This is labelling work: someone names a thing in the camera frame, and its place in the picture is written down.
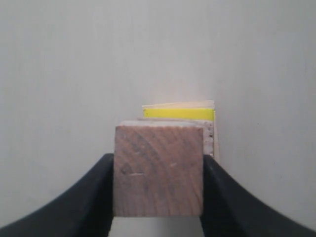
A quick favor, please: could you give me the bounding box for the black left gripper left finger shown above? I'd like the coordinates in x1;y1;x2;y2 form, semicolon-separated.
0;154;114;237

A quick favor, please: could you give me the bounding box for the small wooden cube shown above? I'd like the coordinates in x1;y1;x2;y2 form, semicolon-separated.
113;122;203;217

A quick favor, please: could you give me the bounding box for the yellow cube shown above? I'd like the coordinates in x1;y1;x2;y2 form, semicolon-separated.
143;108;214;121

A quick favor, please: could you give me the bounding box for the medium wooden cube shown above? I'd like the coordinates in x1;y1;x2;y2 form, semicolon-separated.
118;118;214;157

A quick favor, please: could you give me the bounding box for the large wooden cube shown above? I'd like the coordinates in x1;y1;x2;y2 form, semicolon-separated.
142;100;220;161

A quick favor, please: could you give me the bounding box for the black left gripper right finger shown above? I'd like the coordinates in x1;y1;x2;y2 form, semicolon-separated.
200;155;316;237

